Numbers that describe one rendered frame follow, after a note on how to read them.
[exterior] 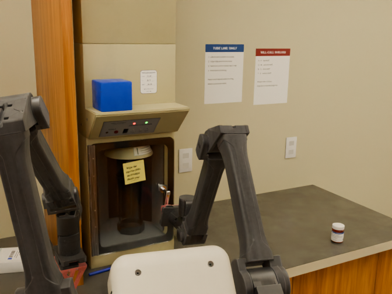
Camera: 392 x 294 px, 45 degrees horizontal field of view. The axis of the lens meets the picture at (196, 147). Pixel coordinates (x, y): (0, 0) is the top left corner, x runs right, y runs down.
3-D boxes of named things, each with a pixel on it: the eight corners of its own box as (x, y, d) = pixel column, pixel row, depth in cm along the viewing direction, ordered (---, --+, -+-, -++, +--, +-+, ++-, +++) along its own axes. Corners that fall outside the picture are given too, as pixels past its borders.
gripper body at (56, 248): (77, 247, 129) (76, 222, 128) (87, 263, 121) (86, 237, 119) (53, 252, 126) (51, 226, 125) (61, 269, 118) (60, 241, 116)
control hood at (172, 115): (85, 137, 153) (84, 107, 150) (175, 130, 168) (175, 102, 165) (95, 146, 143) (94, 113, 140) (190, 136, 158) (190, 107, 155)
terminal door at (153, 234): (93, 256, 163) (88, 143, 153) (172, 240, 177) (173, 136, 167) (93, 256, 162) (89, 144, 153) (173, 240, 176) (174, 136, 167)
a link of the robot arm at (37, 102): (-22, 122, 83) (40, 112, 84) (-22, 97, 85) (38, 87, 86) (44, 214, 120) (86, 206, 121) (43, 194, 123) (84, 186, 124)
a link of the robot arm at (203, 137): (205, 143, 116) (245, 142, 119) (199, 128, 120) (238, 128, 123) (177, 249, 143) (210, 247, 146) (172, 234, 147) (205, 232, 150)
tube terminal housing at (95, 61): (73, 241, 185) (63, 41, 167) (149, 227, 200) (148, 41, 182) (90, 269, 164) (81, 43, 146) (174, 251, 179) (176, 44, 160)
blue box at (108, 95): (92, 107, 151) (91, 79, 149) (122, 105, 155) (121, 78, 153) (101, 112, 142) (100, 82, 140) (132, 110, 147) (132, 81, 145)
